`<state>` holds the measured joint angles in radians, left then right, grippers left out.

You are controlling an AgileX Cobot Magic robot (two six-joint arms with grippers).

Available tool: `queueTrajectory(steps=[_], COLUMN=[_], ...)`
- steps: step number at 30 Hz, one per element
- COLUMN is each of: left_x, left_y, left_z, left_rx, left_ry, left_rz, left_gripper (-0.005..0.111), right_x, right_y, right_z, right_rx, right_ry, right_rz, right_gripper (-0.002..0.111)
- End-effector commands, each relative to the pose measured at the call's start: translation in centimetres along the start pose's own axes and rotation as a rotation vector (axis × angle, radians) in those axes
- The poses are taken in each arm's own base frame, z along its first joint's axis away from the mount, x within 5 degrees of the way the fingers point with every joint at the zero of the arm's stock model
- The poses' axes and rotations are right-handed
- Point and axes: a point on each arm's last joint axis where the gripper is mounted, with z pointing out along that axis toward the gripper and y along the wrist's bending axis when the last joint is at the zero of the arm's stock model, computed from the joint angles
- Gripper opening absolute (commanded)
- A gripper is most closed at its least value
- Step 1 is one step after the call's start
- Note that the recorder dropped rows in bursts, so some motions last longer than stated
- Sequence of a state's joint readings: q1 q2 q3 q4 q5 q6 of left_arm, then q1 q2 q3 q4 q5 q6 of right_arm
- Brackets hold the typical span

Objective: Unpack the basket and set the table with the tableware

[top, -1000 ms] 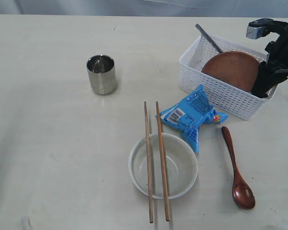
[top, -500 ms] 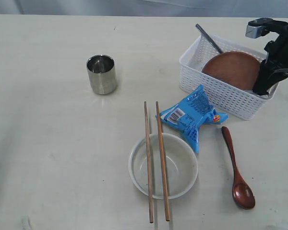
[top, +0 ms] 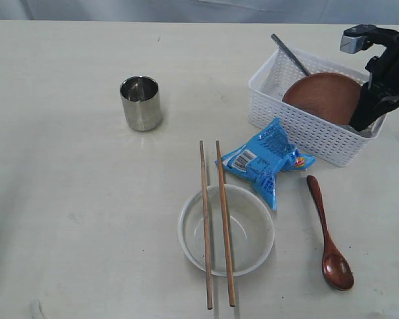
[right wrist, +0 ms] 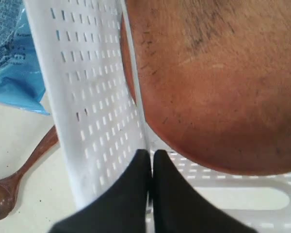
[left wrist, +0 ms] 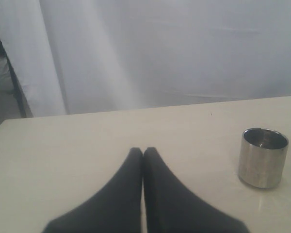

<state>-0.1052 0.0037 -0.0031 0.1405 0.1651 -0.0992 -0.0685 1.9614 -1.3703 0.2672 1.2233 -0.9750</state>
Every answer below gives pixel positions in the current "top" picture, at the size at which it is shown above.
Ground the stainless steel cup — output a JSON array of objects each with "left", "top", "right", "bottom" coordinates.
[{"left": 120, "top": 76, "right": 162, "bottom": 132}]

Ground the brown wooden spoon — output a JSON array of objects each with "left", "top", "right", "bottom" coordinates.
[{"left": 307, "top": 175, "right": 354, "bottom": 291}]

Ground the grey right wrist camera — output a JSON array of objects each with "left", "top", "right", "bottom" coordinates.
[{"left": 339, "top": 34, "right": 368, "bottom": 54}]

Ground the blue snack packet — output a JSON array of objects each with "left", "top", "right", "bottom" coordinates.
[{"left": 215, "top": 118, "right": 316, "bottom": 211}]

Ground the dark metal knife handle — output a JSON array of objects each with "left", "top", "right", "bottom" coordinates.
[{"left": 271, "top": 33, "right": 311, "bottom": 76}]

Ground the wooden chopstick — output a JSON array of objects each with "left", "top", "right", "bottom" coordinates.
[
  {"left": 199, "top": 140, "right": 213, "bottom": 310},
  {"left": 215, "top": 140, "right": 236, "bottom": 307}
]

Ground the pale green ceramic bowl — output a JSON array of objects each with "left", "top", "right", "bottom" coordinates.
[{"left": 178, "top": 184, "right": 275, "bottom": 277}]

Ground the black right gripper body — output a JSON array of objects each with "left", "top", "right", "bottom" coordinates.
[{"left": 343, "top": 24, "right": 399, "bottom": 94}]

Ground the brown wooden plate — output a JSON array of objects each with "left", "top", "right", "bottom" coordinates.
[{"left": 282, "top": 72, "right": 361, "bottom": 125}]

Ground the white perforated plastic basket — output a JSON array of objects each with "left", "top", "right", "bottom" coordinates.
[{"left": 248, "top": 50, "right": 386, "bottom": 167}]

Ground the white backdrop curtain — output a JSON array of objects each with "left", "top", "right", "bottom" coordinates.
[{"left": 0, "top": 0, "right": 399, "bottom": 25}]

